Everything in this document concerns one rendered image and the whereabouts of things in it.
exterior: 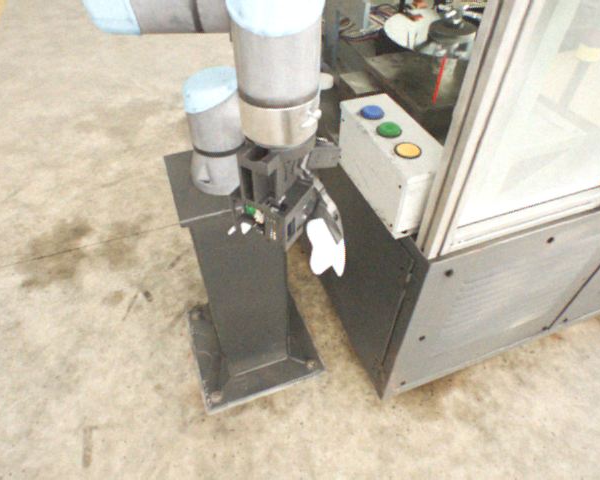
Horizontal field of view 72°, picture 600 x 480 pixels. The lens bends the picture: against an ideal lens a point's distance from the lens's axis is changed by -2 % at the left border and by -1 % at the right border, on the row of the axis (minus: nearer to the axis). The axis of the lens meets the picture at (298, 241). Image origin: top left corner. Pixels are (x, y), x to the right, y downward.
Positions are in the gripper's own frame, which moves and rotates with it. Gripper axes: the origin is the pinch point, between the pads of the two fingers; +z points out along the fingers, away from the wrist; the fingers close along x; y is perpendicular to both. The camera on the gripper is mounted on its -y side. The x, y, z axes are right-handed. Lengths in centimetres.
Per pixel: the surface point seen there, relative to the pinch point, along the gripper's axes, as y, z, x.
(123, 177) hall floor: -69, 91, -145
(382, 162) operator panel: -30.4, 4.0, 1.2
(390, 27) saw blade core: -74, -4, -16
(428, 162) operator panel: -30.8, 1.3, 9.3
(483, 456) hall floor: -27, 91, 49
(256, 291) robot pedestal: -19, 48, -23
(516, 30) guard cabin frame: -24.4, -24.2, 16.2
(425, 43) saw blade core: -68, -4, -5
